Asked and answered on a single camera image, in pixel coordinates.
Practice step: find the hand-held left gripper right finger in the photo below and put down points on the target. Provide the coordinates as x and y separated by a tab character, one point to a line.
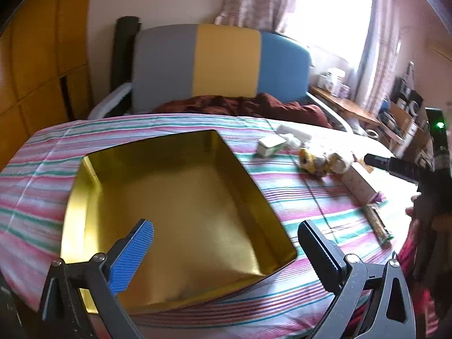
323	261

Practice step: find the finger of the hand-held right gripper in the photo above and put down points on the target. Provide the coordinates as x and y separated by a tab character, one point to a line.
392	166

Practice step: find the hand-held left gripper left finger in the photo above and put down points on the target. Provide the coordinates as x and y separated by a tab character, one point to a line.
132	254

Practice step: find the gold metal tin box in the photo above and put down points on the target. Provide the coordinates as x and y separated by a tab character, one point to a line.
183	201

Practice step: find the yellow sponge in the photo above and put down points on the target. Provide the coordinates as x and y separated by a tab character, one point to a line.
306	159

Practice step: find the person's right hand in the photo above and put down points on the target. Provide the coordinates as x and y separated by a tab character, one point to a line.
412	213

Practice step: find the purple snack packet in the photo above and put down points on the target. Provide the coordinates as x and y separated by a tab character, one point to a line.
378	197

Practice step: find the pink long box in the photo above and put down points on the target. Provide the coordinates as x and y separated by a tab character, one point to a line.
356	183

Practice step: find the cluttered shelf unit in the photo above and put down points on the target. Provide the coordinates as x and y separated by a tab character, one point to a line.
402	120

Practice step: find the clear plastic bag bundle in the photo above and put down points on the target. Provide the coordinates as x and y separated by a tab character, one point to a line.
335	160

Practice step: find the blue cup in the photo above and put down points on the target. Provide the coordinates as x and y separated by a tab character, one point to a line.
385	106

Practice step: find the yellow green snack packet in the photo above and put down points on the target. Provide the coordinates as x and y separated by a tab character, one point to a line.
378	226

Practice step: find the wooden desk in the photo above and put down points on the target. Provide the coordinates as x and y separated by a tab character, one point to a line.
346	106

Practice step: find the striped tablecloth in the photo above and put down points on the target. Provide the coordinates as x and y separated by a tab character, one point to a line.
282	190

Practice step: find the purple print box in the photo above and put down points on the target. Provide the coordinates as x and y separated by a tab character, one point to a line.
344	91

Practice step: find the small plastic wrapped bundle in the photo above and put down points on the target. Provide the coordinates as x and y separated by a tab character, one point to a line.
292	143

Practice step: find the white foam block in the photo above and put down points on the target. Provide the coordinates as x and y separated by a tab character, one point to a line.
295	131

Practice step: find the person's red clothing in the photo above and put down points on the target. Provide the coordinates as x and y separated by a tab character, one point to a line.
422	307

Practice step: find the small white box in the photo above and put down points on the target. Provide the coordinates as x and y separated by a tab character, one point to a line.
322	81

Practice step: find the small white carton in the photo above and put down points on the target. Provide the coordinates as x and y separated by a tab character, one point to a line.
270	146

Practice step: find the dark red blanket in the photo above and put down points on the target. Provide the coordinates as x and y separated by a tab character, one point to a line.
247	106

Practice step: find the grey yellow blue chair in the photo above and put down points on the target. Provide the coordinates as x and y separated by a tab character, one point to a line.
226	60

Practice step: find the black upright panel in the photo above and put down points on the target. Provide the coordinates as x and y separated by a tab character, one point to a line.
123	49

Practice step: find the wooden wardrobe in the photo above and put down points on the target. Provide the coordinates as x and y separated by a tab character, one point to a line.
35	60

